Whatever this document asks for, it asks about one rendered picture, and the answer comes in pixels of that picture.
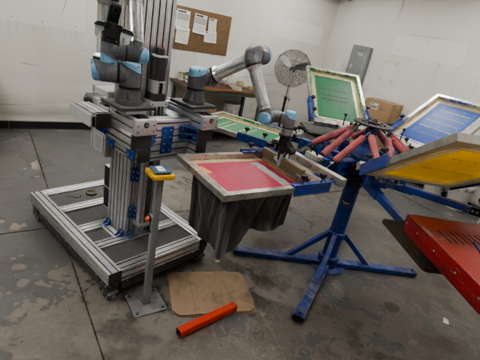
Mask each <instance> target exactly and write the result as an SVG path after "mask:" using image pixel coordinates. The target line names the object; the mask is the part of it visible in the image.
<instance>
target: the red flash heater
mask: <svg viewBox="0 0 480 360"><path fill-rule="evenodd" d="M403 231H404V232H405V233H406V235H407V236H408V237H409V238H410V239H411V240H412V241H413V242H414V243H415V244H416V245H417V246H418V247H419V249H420V250H421V251H422V252H423V253H424V254H425V255H426V257H427V258H428V259H429V260H430V261H431V262H432V264H433V265H434V266H435V267H436V268H437V269H438V270H439V271H440V272H441V273H442V274H443V275H444V276H445V278H446V279H447V280H448V281H449V282H450V283H451V285H452V286H453V287H454V288H455V289H456V290H457V291H458V292H459V293H460V294H461V295H462V296H463V297H464V298H465V300H466V301H467V302H468V303H469V304H470V305H471V307H472V308H473V309H474V310H475V311H476V312H477V313H478V314H479V315H480V253H479V250H478V249H477V247H476V246H475V244H474V242H473V241H475V242H476V244H477V246H478V247H479V249H480V224H470V223H466V222H460V221H452V220H446V219H438V218H432V217H427V216H418V215H413V214H407V217H406V219H405V225H404V228H403Z"/></svg>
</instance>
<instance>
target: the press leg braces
mask: <svg viewBox="0 0 480 360"><path fill-rule="evenodd" d="M328 236H329V230H328V229H327V230H326V231H324V232H322V233H320V234H318V235H316V236H315V237H313V238H311V239H309V240H307V241H305V242H304V243H302V244H299V245H298V246H296V247H294V248H292V249H290V250H289V251H283V253H284V256H289V257H294V258H296V253H298V252H300V251H302V250H304V249H305V248H307V247H309V246H311V245H313V244H315V243H316V242H318V241H321V240H322V239H325V238H326V237H328ZM336 238H337V236H335V235H332V237H331V241H330V242H329V245H328V248H327V250H326V253H325V255H324V258H323V260H322V262H321V265H320V267H319V270H318V271H317V274H314V277H313V279H312V280H311V281H312V282H314V283H316V284H319V285H320V283H321V281H322V279H323V277H321V276H322V274H323V272H324V269H325V267H326V264H327V262H328V260H329V257H330V255H331V252H332V249H333V247H334V244H335V242H336ZM344 240H345V241H346V242H347V244H348V245H349V246H350V248H351V249H352V251H353V252H354V253H355V254H356V256H357V257H358V258H359V260H360V261H358V263H359V265H360V266H366V267H371V265H370V263H369V262H366V260H365V259H364V257H363V256H362V255H361V253H360V252H359V250H358V249H357V248H356V247H355V245H354V244H353V242H352V241H351V239H350V238H349V237H348V236H347V234H346V235H345V237H344Z"/></svg>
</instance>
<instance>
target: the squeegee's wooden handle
mask: <svg viewBox="0 0 480 360"><path fill-rule="evenodd" d="M274 156H277V153H276V152H274V151H272V150H271V149H269V148H267V147H264V148H263V151H262V156H261V157H264V158H266V159H268V160H269V161H270V162H272V163H274V164H276V160H275V159H274ZM279 167H280V168H282V169H283V170H284V171H287V172H288V173H290V174H291V175H292V176H295V177H296V174H298V175H299V176H301V175H302V174H305V171H306V170H304V169H303V168H301V167H300V166H297V165H296V164H294V163H293V162H291V161H289V160H288V159H285V158H284V157H282V159H281V162H280V165H279Z"/></svg>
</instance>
